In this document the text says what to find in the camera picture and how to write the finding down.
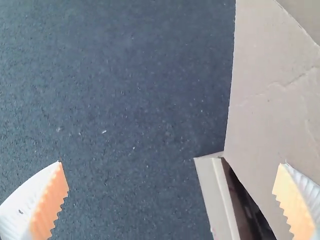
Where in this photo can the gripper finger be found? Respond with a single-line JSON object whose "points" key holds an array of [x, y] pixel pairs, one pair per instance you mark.
{"points": [[300, 207], [25, 207]]}

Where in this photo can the cardboard box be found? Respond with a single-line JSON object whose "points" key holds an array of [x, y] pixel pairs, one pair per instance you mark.
{"points": [[270, 100]]}

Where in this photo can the black mat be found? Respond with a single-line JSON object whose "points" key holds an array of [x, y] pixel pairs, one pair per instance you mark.
{"points": [[112, 87]]}

